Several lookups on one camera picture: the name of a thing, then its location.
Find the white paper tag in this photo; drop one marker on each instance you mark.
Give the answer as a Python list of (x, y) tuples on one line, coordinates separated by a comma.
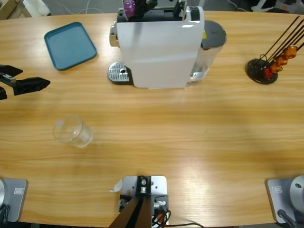
[(116, 186)]

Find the clear water tank dark lid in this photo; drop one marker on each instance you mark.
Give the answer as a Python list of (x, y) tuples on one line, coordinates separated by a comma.
[(209, 59)]

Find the clear glass cup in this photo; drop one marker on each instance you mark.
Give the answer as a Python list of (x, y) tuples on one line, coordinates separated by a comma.
[(80, 139)]

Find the white foam block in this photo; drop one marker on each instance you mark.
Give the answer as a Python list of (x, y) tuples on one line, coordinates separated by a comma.
[(35, 7)]

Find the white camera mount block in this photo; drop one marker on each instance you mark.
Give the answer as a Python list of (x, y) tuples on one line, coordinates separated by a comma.
[(158, 185)]

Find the black capsule holder with rods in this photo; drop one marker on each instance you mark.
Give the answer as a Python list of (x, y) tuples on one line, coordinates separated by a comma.
[(255, 67)]

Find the dark camera post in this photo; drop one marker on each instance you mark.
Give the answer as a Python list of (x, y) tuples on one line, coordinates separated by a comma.
[(137, 209)]

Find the white capsule coffee machine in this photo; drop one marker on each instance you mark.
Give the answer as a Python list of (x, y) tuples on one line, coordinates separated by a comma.
[(154, 52)]

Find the grey orange floor device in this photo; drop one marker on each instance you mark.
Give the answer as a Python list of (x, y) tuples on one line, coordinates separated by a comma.
[(288, 4)]

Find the teal plastic tray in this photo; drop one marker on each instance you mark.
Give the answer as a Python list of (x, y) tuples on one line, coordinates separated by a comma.
[(70, 46)]

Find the purple coffee capsule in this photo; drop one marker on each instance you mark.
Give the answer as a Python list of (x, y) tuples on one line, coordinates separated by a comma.
[(129, 7)]

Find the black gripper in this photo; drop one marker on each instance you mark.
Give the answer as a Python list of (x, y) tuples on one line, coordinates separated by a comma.
[(4, 79), (153, 3)]

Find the white chair base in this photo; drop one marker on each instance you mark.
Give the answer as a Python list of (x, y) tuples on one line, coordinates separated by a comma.
[(261, 7)]

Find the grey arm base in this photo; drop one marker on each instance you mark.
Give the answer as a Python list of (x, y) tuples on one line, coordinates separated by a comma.
[(285, 194), (14, 197)]

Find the brown cardboard box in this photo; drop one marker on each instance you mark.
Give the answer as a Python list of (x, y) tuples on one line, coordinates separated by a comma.
[(8, 8)]

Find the red coffee capsule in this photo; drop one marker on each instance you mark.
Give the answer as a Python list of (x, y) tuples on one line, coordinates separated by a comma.
[(268, 73)]

